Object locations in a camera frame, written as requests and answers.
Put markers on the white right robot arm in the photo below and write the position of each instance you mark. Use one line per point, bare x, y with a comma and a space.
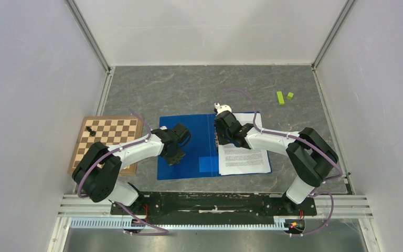
312, 158

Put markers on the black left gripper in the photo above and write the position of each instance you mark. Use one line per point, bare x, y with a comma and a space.
177, 158

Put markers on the black chess piece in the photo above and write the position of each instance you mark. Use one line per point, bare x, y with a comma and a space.
91, 131

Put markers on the long green block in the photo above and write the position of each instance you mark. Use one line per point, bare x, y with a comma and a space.
280, 98

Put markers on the small green cube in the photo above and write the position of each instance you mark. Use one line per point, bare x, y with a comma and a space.
290, 96

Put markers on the blue plastic folder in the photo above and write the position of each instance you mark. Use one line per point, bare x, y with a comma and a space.
201, 154

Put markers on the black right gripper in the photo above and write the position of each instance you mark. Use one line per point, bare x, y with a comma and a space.
222, 140

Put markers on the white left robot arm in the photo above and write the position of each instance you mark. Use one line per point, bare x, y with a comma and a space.
97, 174

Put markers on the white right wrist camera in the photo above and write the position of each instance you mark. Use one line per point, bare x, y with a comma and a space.
220, 108

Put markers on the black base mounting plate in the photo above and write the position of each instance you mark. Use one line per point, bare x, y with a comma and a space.
198, 208

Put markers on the white printed paper stack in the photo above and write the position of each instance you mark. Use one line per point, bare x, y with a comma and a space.
239, 161

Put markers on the aluminium frame rails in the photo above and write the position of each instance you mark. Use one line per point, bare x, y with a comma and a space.
154, 91

